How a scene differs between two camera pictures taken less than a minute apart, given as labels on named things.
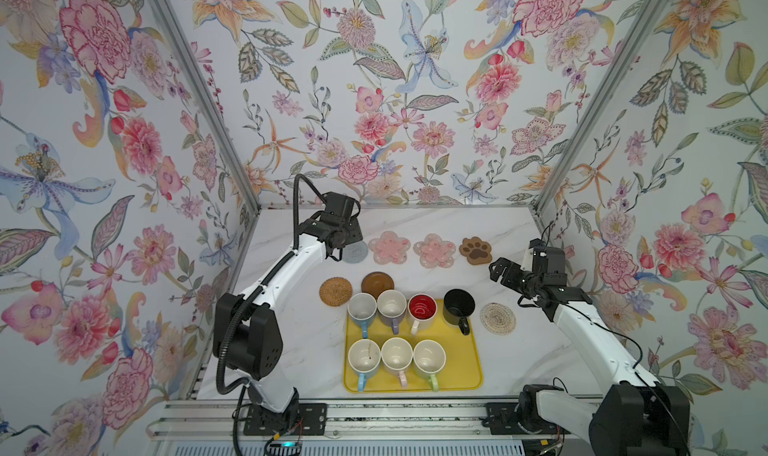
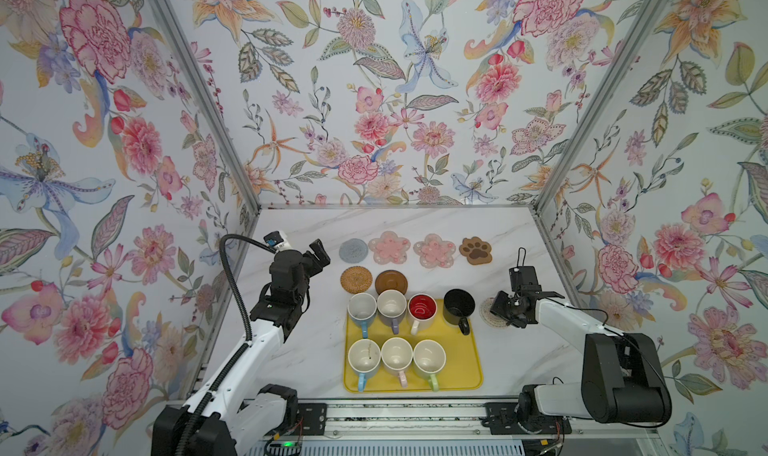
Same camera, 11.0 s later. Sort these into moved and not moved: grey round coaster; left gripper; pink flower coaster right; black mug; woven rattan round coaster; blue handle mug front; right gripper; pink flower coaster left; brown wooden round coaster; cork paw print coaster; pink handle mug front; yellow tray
Moved: woven rattan round coaster; brown wooden round coaster; right gripper; left gripper
Not moved: pink flower coaster left; cork paw print coaster; black mug; blue handle mug front; grey round coaster; yellow tray; pink handle mug front; pink flower coaster right
